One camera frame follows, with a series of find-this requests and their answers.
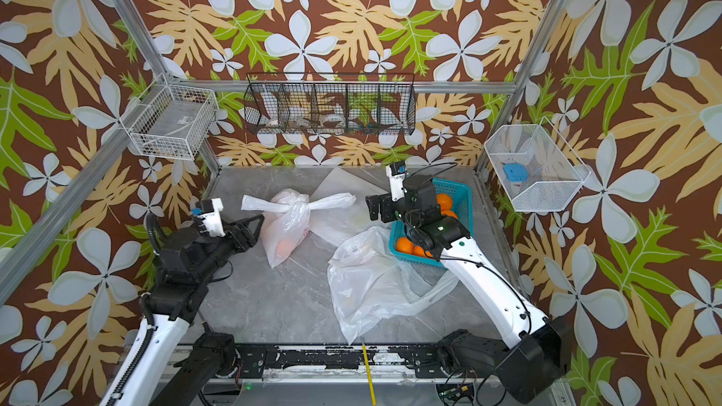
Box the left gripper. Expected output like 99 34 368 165
194 213 263 283

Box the printed white plastic bag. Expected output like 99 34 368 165
242 188 356 268

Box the teal plastic basket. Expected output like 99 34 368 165
389 179 474 268

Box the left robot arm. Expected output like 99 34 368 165
102 214 264 405

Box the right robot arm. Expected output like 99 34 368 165
366 163 573 404

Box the flat white plastic bag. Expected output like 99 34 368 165
309 167 389 246

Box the blue object in basket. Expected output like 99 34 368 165
503 163 528 183

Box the yellow stick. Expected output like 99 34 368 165
361 342 377 406

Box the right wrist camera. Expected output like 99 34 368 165
385 161 407 202

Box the white wire basket right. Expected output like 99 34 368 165
484 120 592 214

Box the white wire basket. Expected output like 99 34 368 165
484 120 592 214
122 74 219 161

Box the black wire basket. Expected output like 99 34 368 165
241 73 417 135

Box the white wire basket left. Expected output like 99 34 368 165
122 74 219 161

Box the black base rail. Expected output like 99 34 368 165
218 343 480 381

